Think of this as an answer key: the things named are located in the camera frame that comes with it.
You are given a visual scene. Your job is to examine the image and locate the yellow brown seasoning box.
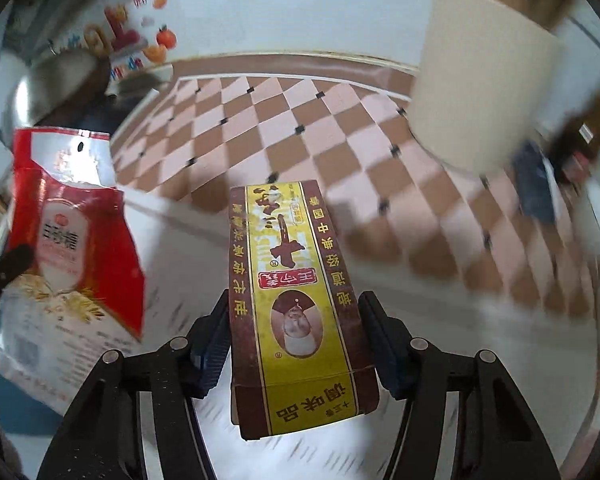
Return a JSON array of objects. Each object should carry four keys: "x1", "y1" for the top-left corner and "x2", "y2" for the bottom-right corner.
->
[{"x1": 228, "y1": 180, "x2": 379, "y2": 441}]

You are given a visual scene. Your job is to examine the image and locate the red white sugar bag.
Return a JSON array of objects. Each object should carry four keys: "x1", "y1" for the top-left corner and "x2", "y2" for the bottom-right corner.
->
[{"x1": 0, "y1": 127, "x2": 145, "y2": 414}]

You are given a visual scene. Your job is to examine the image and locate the checkered white tablecloth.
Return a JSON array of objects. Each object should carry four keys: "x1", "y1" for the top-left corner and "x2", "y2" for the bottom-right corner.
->
[{"x1": 112, "y1": 65, "x2": 597, "y2": 465}]

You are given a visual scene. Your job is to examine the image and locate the steel wok with lid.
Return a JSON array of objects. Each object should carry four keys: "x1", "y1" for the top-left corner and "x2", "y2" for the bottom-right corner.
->
[{"x1": 0, "y1": 48, "x2": 173, "y2": 150}]

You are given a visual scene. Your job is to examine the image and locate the dark blue smartphone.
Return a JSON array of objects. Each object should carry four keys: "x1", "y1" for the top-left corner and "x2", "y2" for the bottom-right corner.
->
[{"x1": 513, "y1": 141, "x2": 558, "y2": 226}]

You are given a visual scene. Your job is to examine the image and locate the dark soy sauce bottle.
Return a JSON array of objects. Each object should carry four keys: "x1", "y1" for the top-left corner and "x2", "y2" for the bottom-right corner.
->
[{"x1": 546, "y1": 108, "x2": 600, "y2": 184}]

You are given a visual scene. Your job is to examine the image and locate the beige utensil holder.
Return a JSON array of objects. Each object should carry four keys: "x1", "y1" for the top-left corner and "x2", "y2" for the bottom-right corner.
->
[{"x1": 407, "y1": 0, "x2": 562, "y2": 174}]

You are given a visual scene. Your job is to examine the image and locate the colourful wall sticker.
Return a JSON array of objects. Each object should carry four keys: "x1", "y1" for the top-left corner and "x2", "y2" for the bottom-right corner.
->
[{"x1": 54, "y1": 0, "x2": 178, "y2": 81}]

